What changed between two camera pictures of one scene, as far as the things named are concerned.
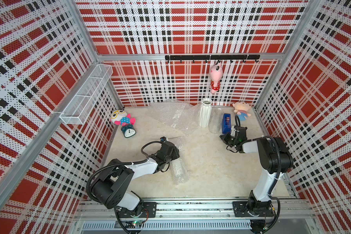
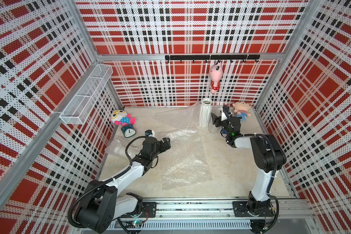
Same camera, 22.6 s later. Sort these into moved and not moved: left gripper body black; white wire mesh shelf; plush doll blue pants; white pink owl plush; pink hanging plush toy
Moved: left gripper body black
Not moved: white wire mesh shelf; plush doll blue pants; pink hanging plush toy; white pink owl plush
